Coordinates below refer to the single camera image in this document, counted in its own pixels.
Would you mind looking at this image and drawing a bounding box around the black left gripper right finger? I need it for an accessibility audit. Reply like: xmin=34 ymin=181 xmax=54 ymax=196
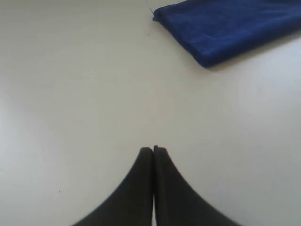
xmin=153 ymin=146 xmax=237 ymax=226

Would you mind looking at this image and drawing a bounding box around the blue microfibre towel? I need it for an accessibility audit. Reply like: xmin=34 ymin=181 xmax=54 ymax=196
xmin=153 ymin=0 xmax=301 ymax=67

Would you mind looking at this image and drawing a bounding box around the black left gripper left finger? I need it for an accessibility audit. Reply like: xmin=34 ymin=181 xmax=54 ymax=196
xmin=75 ymin=147 xmax=153 ymax=226

